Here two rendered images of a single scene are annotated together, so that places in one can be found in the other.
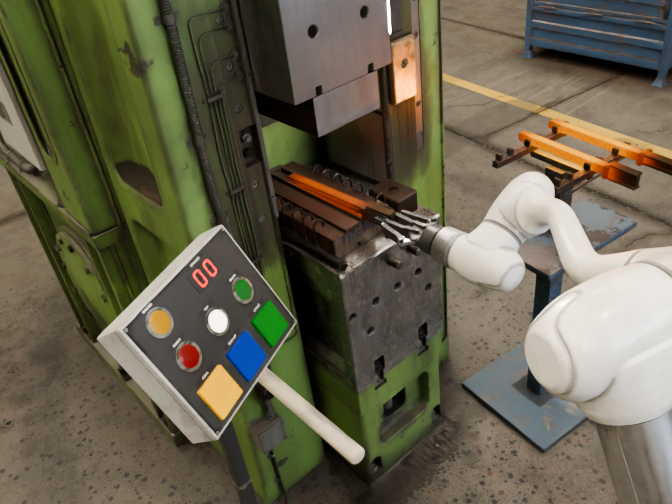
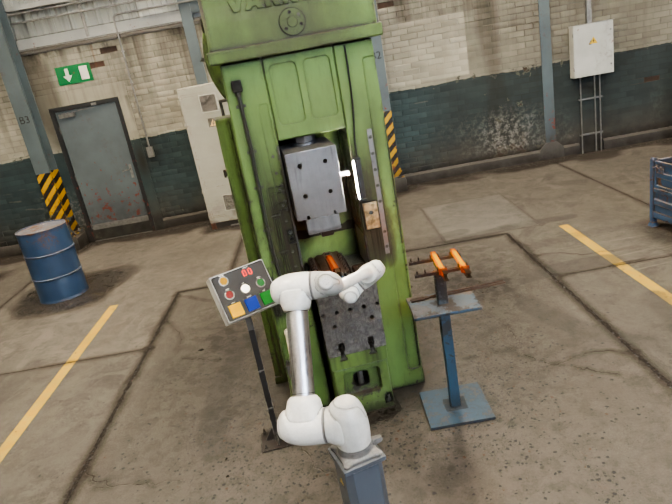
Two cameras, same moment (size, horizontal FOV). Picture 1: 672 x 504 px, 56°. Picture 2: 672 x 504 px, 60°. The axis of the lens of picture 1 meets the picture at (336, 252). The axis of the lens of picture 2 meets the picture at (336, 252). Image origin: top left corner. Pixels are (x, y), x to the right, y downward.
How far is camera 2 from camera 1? 235 cm
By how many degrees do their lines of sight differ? 31
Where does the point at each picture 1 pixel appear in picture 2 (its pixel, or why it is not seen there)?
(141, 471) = (256, 389)
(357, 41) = (327, 201)
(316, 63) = (307, 207)
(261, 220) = (295, 267)
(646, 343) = (290, 287)
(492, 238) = not seen: hidden behind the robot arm
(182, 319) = (232, 283)
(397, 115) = (371, 235)
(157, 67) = (254, 203)
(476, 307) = (461, 363)
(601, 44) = not seen: outside the picture
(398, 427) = (361, 393)
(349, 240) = not seen: hidden behind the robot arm
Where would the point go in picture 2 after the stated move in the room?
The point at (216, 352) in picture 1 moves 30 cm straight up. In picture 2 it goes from (240, 297) to (228, 248)
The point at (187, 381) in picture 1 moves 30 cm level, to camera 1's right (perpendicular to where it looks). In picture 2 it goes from (225, 301) to (270, 304)
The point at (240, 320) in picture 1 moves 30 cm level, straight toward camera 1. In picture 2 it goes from (255, 291) to (233, 315)
